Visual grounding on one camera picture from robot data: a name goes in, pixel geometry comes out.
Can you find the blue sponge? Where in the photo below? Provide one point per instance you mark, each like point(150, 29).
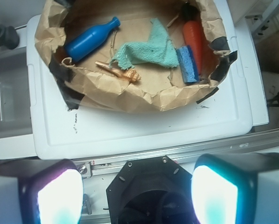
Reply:
point(187, 65)

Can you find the blue plastic bottle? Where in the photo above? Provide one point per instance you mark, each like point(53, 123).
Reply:
point(90, 40)

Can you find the teal blue cloth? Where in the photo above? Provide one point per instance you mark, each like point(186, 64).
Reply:
point(158, 49)

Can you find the orange toy carrot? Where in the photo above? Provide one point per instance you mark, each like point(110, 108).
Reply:
point(192, 32)

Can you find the white plastic bin lid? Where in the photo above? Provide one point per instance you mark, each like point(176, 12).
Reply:
point(90, 132)

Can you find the black octagonal mount plate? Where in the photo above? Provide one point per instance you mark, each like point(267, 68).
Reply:
point(151, 191)

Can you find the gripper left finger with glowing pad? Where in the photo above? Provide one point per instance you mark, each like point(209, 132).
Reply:
point(34, 191)

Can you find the crumpled brown paper liner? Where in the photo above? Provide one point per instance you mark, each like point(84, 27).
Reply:
point(160, 89)

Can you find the black knob clamp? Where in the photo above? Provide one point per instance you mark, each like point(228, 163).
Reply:
point(9, 37)

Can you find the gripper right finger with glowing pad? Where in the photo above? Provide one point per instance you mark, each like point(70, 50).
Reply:
point(236, 188)

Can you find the aluminium extrusion rail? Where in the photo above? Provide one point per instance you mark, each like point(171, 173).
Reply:
point(251, 142)

